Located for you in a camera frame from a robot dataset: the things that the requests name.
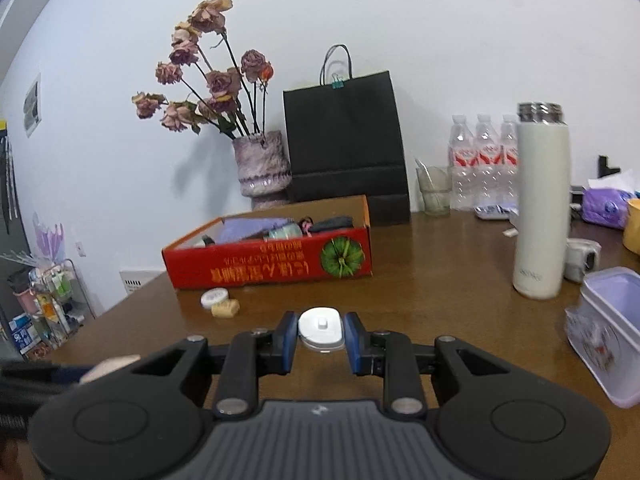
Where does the purple cloth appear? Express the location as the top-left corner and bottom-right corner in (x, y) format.
(217, 217), (296, 245)

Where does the small white round device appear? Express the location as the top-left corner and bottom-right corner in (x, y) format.
(297, 306), (346, 353)

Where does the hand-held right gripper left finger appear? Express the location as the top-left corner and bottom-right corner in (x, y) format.
(130, 310), (301, 421)

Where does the purple marbled vase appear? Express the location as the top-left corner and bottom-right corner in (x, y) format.
(232, 130), (293, 211)

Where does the pink cup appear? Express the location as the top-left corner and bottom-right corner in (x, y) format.
(14, 285), (38, 313)

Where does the wall poster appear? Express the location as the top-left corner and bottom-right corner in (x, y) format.
(22, 74), (42, 138)

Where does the white round small cap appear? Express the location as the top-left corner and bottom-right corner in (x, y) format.
(200, 288), (230, 309)

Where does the black cloth item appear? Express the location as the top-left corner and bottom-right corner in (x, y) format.
(310, 216), (353, 233)

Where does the white tissue paper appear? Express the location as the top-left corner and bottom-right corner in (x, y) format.
(586, 170), (640, 192)

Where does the black wall panel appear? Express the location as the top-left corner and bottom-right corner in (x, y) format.
(0, 119), (22, 261)

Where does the black paper bag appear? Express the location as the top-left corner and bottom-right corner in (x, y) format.
(282, 44), (412, 226)

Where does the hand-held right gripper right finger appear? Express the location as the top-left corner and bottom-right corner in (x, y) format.
(342, 311), (511, 421)

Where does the wire shelf rack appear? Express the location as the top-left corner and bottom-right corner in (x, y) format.
(0, 250), (98, 361)

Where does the wooden desktop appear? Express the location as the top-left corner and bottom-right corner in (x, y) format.
(45, 207), (640, 480)

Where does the clear straw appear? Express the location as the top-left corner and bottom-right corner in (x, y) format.
(414, 157), (437, 187)

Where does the pale beige object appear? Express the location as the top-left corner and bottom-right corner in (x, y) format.
(80, 355), (142, 385)

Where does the purple tissue pack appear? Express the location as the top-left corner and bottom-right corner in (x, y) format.
(581, 187), (638, 231)

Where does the red cardboard box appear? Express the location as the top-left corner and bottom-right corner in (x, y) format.
(161, 194), (373, 291)

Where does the dried rose bouquet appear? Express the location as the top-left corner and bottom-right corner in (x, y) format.
(131, 0), (275, 141)

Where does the tall white thermos bottle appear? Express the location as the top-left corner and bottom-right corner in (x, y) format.
(511, 101), (571, 301)

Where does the purple transparent holder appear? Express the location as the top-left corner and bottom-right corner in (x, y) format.
(32, 212), (66, 263)

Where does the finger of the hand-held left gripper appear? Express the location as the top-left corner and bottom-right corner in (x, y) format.
(50, 364), (96, 386)

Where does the clear drinking glass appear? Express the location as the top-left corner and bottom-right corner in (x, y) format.
(416, 165), (452, 217)

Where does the yellow cup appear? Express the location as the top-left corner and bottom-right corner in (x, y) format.
(622, 198), (640, 256)

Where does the shrink-wrapped water bottle pack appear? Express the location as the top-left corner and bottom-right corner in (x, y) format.
(447, 114), (521, 212)

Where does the flat white grey packet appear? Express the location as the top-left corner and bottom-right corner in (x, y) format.
(475, 205), (518, 221)

